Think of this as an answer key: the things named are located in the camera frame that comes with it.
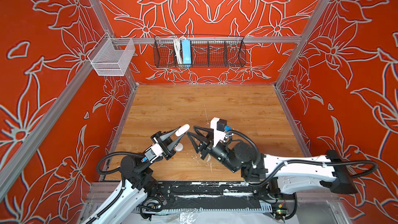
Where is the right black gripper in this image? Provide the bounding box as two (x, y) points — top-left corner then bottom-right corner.
(188, 124), (244, 174)

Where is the white earbud charging case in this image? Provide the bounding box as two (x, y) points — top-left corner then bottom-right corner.
(175, 124), (190, 137)

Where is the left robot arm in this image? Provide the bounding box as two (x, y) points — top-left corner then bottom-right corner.
(83, 124), (190, 224)

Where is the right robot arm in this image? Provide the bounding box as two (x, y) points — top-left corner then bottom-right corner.
(187, 126), (378, 195)

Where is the blue box in basket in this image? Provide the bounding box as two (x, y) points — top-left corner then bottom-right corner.
(181, 39), (192, 67)

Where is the small green circuit board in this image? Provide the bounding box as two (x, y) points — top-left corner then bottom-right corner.
(272, 204), (289, 222)

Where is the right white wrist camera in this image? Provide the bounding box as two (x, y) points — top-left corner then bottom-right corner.
(210, 117), (231, 147)

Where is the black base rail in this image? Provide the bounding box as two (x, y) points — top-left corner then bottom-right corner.
(149, 181), (296, 213)

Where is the black wire wall basket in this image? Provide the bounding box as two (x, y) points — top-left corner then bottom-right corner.
(153, 35), (247, 68)

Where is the white cable in basket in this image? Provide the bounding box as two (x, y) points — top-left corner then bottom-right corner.
(172, 37), (183, 65)

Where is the clear plastic wall bin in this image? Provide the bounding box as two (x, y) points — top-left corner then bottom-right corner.
(88, 32), (136, 76)

